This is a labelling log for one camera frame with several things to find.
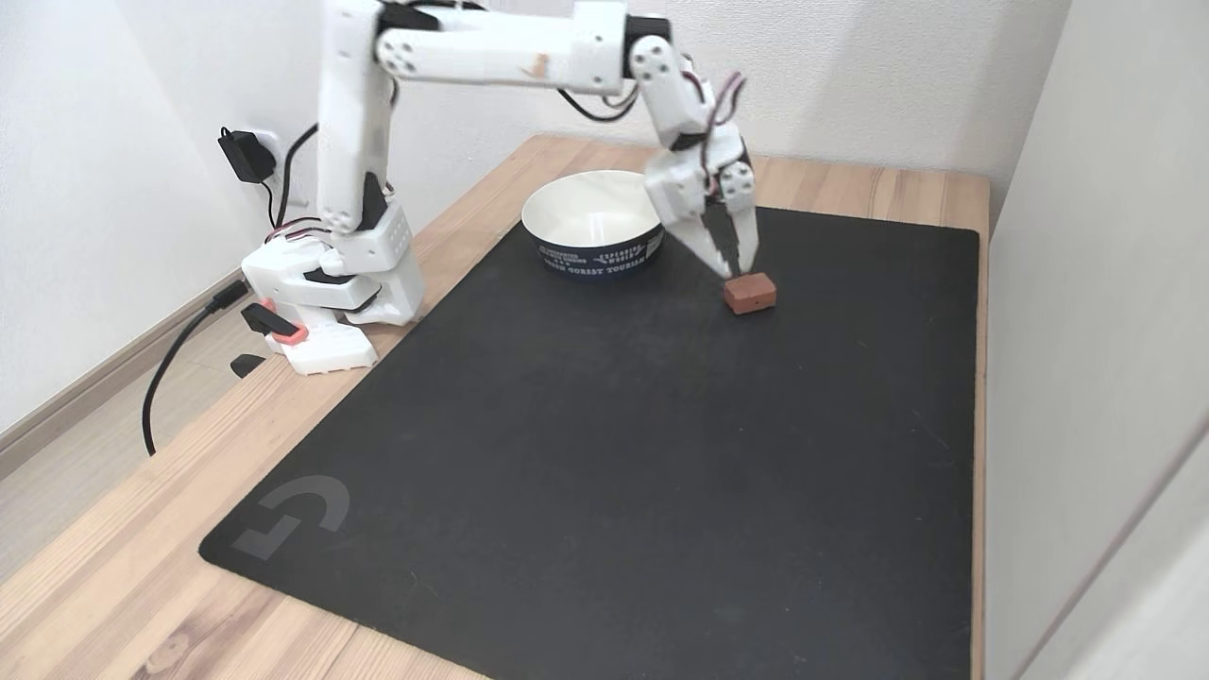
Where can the red-brown block toy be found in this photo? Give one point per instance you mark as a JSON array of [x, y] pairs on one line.
[[749, 292]]

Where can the white paper bowl navy band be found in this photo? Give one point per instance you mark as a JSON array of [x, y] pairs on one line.
[[586, 222]]

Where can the black desk mat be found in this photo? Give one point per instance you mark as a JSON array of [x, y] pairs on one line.
[[614, 453]]

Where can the black and orange table clamp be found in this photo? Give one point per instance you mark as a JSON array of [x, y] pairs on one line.
[[276, 323]]

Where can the black power adapter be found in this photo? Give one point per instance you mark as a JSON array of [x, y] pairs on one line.
[[246, 156]]

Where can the white wall outlet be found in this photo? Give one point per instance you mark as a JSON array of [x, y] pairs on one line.
[[295, 184]]

